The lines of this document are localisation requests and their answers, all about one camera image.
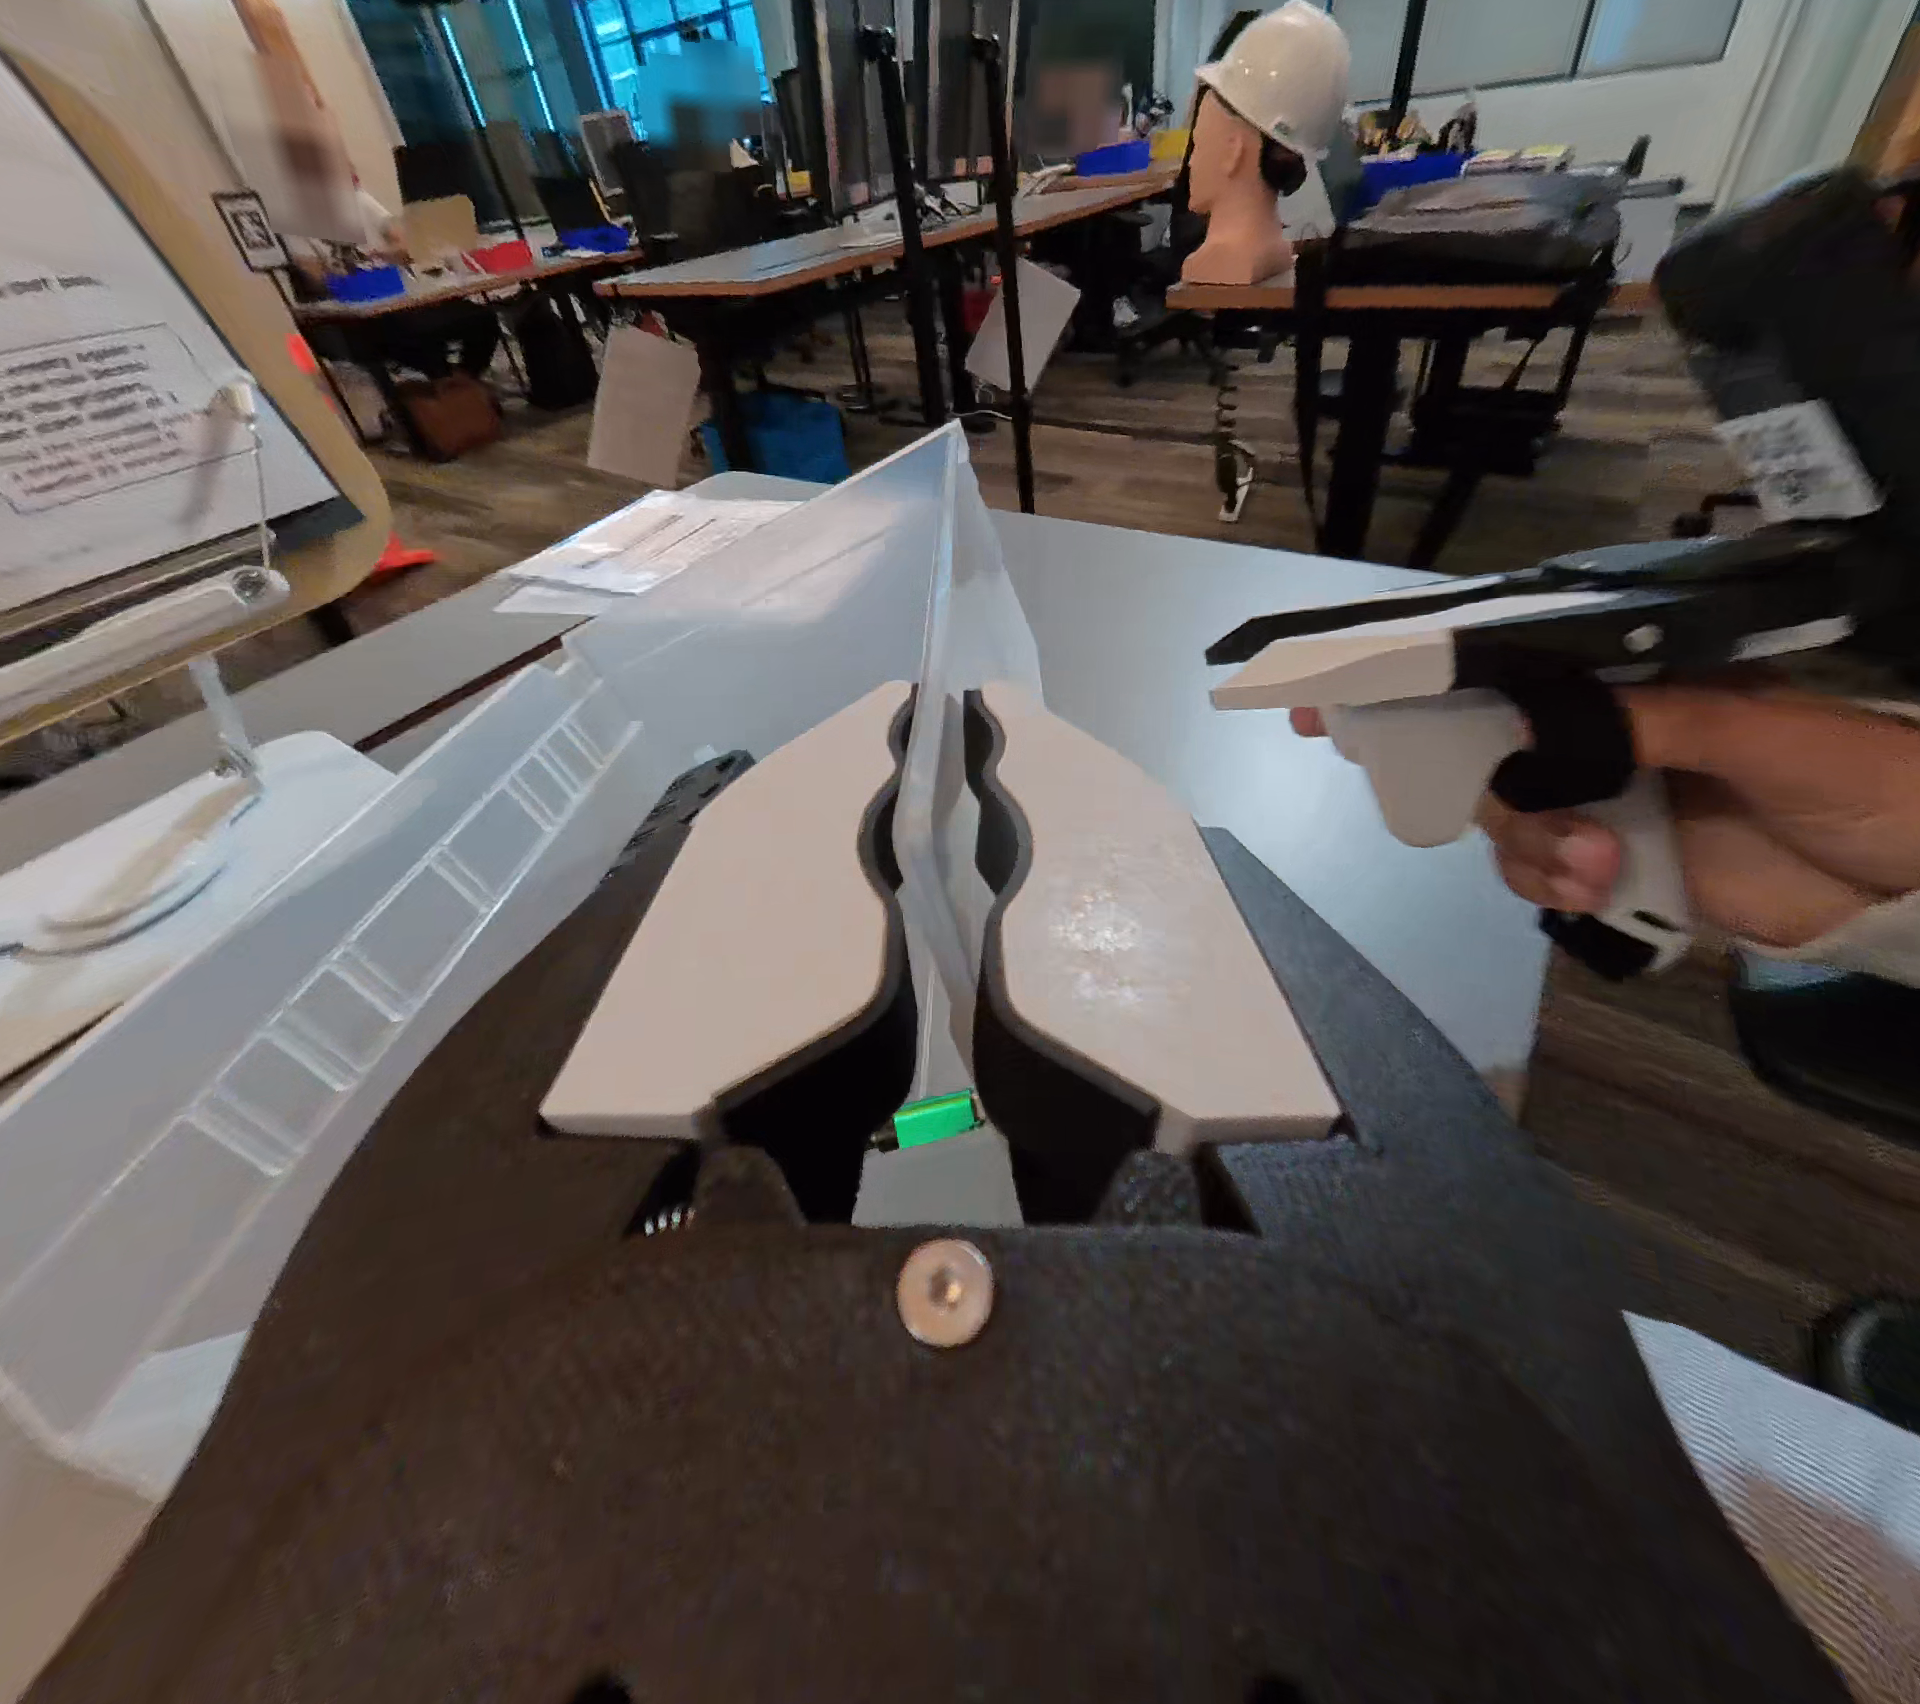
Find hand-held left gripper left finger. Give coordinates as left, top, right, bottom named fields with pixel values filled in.
left=540, top=681, right=919, bottom=1221

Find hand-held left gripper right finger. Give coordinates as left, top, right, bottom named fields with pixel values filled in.
left=961, top=684, right=1346, bottom=1221

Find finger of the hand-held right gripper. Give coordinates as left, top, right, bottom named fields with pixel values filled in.
left=1207, top=553, right=1640, bottom=672
left=1210, top=625, right=1465, bottom=715

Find person's right forearm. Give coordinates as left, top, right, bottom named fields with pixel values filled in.
left=1725, top=888, right=1920, bottom=984

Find person's right hand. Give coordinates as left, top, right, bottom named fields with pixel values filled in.
left=1290, top=672, right=1920, bottom=955

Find small green connector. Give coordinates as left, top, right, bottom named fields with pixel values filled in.
left=866, top=1085, right=988, bottom=1153

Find black equipment case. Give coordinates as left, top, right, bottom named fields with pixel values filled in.
left=1333, top=169, right=1627, bottom=283

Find wooden-edged work table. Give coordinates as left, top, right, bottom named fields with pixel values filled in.
left=292, top=247, right=649, bottom=444
left=595, top=169, right=1189, bottom=432
left=1165, top=263, right=1619, bottom=568

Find white paper sheet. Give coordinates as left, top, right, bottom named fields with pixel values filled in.
left=497, top=491, right=807, bottom=618

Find mannequin head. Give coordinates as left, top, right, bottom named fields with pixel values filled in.
left=1179, top=95, right=1340, bottom=289

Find white hanging sheet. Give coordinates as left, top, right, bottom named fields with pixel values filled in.
left=585, top=321, right=706, bottom=487
left=961, top=257, right=1080, bottom=391

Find black clamp pole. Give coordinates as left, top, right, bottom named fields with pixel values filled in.
left=965, top=32, right=1040, bottom=518
left=871, top=22, right=961, bottom=432

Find blue bag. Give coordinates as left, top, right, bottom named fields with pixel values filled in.
left=702, top=390, right=850, bottom=487

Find white hard hat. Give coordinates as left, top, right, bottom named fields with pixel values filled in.
left=1194, top=0, right=1354, bottom=163

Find brown bag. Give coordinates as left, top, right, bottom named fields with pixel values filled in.
left=393, top=369, right=506, bottom=462

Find black framed panel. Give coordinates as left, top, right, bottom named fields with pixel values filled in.
left=778, top=0, right=906, bottom=227
left=912, top=0, right=1028, bottom=188

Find person's dark shoe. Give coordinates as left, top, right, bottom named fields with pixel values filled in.
left=1815, top=1299, right=1920, bottom=1424

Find wooden document stand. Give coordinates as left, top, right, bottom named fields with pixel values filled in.
left=0, top=0, right=396, bottom=1081

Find marker tag on pole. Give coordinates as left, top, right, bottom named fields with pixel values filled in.
left=211, top=188, right=292, bottom=273

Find person's grey striped trousers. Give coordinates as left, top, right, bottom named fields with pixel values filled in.
left=1627, top=1312, right=1920, bottom=1704

